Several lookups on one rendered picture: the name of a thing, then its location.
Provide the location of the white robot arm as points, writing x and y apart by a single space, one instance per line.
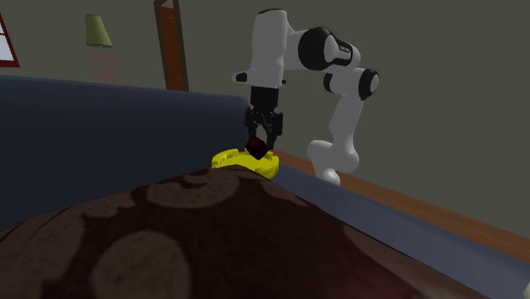
269 45

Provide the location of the green shade floor lamp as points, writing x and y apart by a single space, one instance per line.
99 37

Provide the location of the dark red ball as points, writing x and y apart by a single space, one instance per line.
256 148

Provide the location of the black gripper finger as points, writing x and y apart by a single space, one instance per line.
251 130
272 132

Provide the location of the yellow round dish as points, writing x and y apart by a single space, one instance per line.
265 165

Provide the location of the red framed window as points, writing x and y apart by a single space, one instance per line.
6 45

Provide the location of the brown wooden door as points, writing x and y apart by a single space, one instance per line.
172 45

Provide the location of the brown patterned cushion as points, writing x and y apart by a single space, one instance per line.
207 240

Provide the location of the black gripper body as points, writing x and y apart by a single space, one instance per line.
263 99

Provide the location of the dark blue sofa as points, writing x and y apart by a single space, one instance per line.
103 136

